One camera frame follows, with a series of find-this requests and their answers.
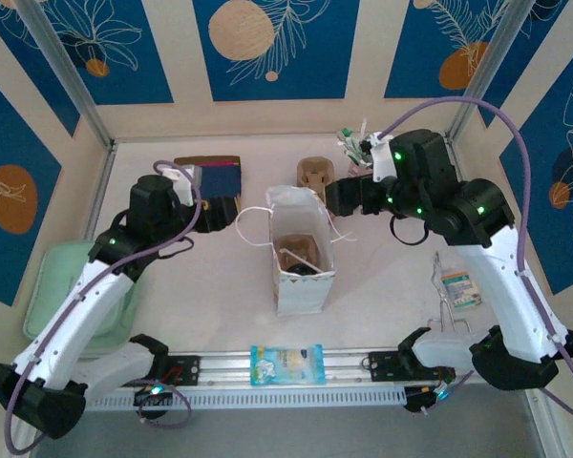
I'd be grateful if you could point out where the dark blue napkin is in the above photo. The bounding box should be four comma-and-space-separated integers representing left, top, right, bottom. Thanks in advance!
201, 164, 243, 198

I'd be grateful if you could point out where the single pulp cup carrier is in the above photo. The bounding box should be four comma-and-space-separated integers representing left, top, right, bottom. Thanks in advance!
275, 234, 324, 278

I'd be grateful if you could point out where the white paper takeout bag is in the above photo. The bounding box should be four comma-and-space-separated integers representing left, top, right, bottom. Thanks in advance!
236, 185, 354, 319

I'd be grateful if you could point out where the stack of pulp cup carriers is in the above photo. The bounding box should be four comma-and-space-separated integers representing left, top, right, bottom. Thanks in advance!
295, 156, 336, 206

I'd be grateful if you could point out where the brown cardboard napkin box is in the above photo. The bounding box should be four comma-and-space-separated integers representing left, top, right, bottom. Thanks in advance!
173, 155, 244, 211

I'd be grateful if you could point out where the printed sachet packet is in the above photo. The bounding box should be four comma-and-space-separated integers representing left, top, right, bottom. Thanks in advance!
437, 267, 484, 312

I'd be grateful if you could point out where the mint green zip case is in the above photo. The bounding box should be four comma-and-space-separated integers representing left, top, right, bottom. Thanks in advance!
22, 240, 139, 352

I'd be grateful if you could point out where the blue wet wipes packet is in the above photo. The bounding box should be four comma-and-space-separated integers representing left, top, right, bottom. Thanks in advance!
249, 343, 327, 387

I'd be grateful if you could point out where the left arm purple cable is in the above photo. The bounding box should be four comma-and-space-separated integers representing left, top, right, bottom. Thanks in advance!
4, 160, 204, 454

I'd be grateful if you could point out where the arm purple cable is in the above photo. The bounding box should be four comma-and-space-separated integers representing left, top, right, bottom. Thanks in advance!
4, 160, 204, 454
375, 94, 573, 421

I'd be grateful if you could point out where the aluminium table edge rail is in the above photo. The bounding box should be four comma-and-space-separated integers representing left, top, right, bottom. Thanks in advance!
82, 142, 119, 239

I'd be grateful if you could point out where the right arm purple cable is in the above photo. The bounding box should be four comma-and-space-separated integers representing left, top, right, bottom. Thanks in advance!
375, 94, 573, 421

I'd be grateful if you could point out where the metal wire hook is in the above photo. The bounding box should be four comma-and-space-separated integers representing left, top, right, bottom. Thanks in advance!
429, 252, 473, 335

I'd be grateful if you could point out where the aluminium frame post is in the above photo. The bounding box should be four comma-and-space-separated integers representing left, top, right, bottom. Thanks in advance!
451, 0, 539, 139
16, 0, 118, 149

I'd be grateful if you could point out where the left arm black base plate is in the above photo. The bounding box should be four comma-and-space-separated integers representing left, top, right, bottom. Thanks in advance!
164, 353, 202, 386

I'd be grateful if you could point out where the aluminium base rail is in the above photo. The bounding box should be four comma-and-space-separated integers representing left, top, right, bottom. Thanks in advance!
83, 346, 474, 383

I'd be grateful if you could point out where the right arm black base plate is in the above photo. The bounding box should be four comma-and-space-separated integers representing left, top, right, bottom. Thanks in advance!
366, 349, 440, 384

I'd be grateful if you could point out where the white slotted cable duct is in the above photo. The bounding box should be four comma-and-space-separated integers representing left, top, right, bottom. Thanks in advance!
85, 385, 407, 412

